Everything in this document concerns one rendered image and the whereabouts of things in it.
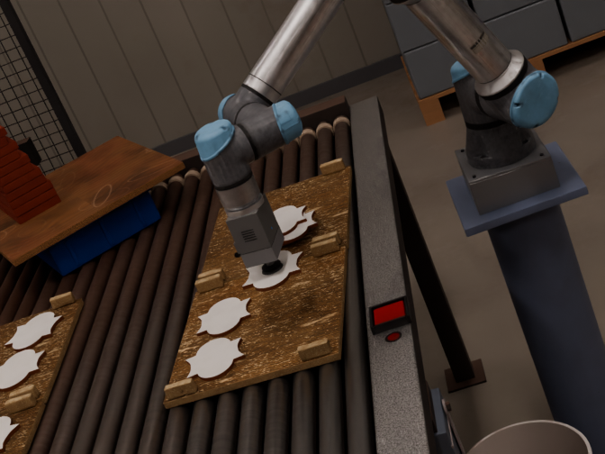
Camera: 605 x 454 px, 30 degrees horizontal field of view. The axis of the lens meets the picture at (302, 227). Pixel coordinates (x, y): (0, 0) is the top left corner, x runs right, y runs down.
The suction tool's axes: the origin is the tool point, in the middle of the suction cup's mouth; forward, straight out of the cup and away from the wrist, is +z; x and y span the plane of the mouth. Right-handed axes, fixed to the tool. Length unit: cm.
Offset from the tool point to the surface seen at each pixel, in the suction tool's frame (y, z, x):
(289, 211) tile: -42.4, 7.0, -7.1
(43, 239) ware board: -51, 0, -72
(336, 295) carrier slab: -4.9, 10.5, 8.0
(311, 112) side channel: -108, 9, -12
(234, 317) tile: -4.9, 9.8, -13.7
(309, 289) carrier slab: -10.1, 10.5, 1.5
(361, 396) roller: 27.8, 12.5, 16.2
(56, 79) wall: -369, 40, -215
